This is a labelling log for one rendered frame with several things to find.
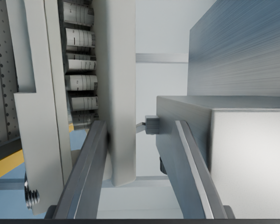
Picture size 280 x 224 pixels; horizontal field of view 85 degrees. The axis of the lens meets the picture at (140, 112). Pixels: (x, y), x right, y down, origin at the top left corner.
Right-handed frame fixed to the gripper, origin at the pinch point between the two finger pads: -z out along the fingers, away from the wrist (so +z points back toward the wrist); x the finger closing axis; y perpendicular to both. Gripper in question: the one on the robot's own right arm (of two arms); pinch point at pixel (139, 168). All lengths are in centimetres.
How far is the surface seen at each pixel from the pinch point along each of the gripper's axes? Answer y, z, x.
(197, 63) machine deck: 16, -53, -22
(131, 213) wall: 438, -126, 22
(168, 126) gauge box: 5.9, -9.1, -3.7
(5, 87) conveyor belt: 2.2, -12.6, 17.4
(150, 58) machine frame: 33, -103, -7
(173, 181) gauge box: 9.1, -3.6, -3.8
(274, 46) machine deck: 0.2, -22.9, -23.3
